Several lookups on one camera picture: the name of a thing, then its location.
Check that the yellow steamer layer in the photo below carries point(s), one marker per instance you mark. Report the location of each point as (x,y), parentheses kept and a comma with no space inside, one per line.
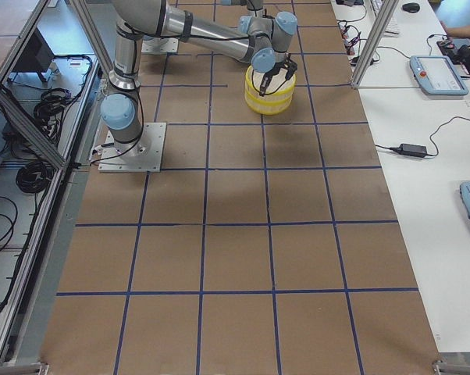
(279,89)
(262,105)

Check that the white keyboard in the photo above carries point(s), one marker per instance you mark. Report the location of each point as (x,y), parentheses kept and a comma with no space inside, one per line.
(384,11)

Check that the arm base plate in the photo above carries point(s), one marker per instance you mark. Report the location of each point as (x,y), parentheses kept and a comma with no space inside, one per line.
(157,46)
(145,156)

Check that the black power adapter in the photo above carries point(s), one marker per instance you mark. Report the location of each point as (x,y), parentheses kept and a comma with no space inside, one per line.
(418,151)

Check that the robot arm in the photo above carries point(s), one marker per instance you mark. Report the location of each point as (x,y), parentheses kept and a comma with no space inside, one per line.
(254,7)
(260,40)

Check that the person hand at desk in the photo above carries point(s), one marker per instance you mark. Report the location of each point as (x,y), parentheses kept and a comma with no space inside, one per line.
(457,32)

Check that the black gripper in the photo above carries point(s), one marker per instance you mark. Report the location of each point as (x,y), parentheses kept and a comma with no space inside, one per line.
(272,73)

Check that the black computer mouse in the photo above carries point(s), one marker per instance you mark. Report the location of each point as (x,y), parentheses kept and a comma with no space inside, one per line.
(410,7)

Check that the aluminium frame post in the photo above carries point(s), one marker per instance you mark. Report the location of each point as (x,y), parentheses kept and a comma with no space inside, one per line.
(367,53)

